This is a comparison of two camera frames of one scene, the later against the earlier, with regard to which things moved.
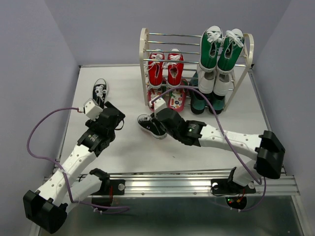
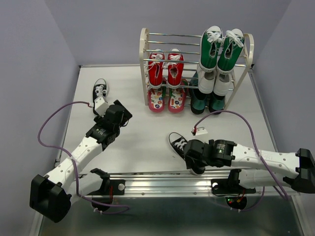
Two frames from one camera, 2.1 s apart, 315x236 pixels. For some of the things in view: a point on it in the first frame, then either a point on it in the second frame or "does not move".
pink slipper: x=176 y=99 does not move
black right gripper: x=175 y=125 → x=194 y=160
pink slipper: x=151 y=93 does not move
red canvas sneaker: x=175 y=65 does not move
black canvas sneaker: x=99 y=92 does not move
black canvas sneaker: x=152 y=126 → x=177 y=143
